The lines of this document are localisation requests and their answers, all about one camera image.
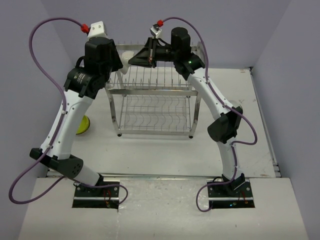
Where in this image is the aluminium table rail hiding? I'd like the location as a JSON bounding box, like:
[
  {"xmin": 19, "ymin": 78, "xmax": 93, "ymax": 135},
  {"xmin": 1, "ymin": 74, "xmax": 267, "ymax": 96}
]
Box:
[{"xmin": 101, "ymin": 173, "xmax": 215, "ymax": 180}]

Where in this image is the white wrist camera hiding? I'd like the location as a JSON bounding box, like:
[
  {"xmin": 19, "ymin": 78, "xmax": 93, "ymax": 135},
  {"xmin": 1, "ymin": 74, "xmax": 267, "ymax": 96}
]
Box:
[
  {"xmin": 150, "ymin": 23, "xmax": 162, "ymax": 39},
  {"xmin": 87, "ymin": 21, "xmax": 108, "ymax": 40}
]

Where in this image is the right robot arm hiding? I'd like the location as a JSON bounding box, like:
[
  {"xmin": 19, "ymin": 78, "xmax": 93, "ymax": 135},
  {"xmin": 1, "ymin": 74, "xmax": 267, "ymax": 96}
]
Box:
[{"xmin": 128, "ymin": 25, "xmax": 245, "ymax": 197}]

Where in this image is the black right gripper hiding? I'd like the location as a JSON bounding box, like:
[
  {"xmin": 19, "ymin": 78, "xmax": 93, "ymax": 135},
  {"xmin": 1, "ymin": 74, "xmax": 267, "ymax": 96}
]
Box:
[{"xmin": 129, "ymin": 36, "xmax": 179, "ymax": 69}]

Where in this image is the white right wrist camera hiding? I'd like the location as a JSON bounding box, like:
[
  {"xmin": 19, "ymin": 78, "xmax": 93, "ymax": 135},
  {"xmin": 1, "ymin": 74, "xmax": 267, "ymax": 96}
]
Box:
[{"xmin": 150, "ymin": 23, "xmax": 162, "ymax": 39}]

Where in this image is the green round bowl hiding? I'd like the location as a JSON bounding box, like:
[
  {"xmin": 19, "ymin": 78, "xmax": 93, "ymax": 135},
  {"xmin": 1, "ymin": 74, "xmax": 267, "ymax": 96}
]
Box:
[{"xmin": 76, "ymin": 115, "xmax": 91, "ymax": 135}]

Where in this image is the green square bowl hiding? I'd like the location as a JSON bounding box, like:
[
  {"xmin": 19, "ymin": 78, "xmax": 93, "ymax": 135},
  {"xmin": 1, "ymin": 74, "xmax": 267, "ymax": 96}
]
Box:
[{"xmin": 229, "ymin": 100, "xmax": 243, "ymax": 114}]

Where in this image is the stainless steel dish rack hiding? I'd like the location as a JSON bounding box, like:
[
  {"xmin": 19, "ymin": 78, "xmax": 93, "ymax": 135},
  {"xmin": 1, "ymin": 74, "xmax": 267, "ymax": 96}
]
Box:
[{"xmin": 106, "ymin": 41, "xmax": 207, "ymax": 139}]

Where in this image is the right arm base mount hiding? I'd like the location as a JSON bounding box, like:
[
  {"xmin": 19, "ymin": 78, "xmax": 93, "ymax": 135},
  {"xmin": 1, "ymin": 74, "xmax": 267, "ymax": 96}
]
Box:
[{"xmin": 207, "ymin": 173, "xmax": 255, "ymax": 209}]

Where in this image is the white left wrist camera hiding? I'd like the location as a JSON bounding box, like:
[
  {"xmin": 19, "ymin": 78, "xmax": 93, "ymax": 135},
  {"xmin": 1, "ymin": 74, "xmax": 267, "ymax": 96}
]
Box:
[{"xmin": 87, "ymin": 21, "xmax": 108, "ymax": 40}]

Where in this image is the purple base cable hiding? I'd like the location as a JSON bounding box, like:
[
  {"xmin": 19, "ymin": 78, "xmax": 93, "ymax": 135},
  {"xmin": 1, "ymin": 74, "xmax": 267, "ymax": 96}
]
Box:
[
  {"xmin": 196, "ymin": 183, "xmax": 251, "ymax": 213},
  {"xmin": 94, "ymin": 181, "xmax": 130, "ymax": 206}
]

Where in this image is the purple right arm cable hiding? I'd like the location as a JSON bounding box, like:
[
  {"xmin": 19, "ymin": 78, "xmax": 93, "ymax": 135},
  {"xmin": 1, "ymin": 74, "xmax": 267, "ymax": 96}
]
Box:
[{"xmin": 157, "ymin": 16, "xmax": 258, "ymax": 181}]

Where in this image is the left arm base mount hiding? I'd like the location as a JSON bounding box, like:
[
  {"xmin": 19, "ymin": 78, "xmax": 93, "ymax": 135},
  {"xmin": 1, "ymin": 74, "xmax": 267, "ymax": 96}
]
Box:
[{"xmin": 72, "ymin": 181, "xmax": 120, "ymax": 210}]

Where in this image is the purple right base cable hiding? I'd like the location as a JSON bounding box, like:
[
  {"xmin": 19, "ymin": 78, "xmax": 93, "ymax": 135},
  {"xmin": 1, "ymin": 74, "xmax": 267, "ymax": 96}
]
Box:
[{"xmin": 196, "ymin": 183, "xmax": 251, "ymax": 213}]

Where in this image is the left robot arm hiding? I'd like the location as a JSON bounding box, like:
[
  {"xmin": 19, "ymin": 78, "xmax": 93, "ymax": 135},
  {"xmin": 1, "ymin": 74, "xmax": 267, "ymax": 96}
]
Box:
[{"xmin": 29, "ymin": 37, "xmax": 123, "ymax": 197}]

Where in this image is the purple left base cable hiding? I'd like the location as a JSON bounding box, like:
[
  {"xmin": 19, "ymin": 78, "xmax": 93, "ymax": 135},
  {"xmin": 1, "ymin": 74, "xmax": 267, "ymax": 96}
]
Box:
[{"xmin": 94, "ymin": 181, "xmax": 130, "ymax": 206}]

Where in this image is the white scalloped bowl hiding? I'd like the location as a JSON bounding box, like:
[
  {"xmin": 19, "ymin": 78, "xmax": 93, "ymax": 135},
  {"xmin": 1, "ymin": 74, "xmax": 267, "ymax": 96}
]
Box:
[{"xmin": 119, "ymin": 50, "xmax": 135, "ymax": 75}]

